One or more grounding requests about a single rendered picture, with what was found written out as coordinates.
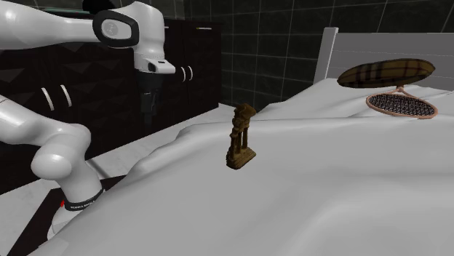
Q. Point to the brown plaid cushion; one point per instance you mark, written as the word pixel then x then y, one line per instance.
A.
pixel 386 72

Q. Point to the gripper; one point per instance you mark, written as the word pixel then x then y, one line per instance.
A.
pixel 148 93

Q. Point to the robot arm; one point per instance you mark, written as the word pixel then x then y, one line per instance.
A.
pixel 42 141

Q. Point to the pink racket with dark mesh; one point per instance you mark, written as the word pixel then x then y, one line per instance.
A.
pixel 400 105

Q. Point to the brown carved figure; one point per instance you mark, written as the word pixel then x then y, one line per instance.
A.
pixel 240 138

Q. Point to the white bed with grey headboard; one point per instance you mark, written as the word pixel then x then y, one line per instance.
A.
pixel 283 191

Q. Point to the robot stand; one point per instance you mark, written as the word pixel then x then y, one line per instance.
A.
pixel 33 227

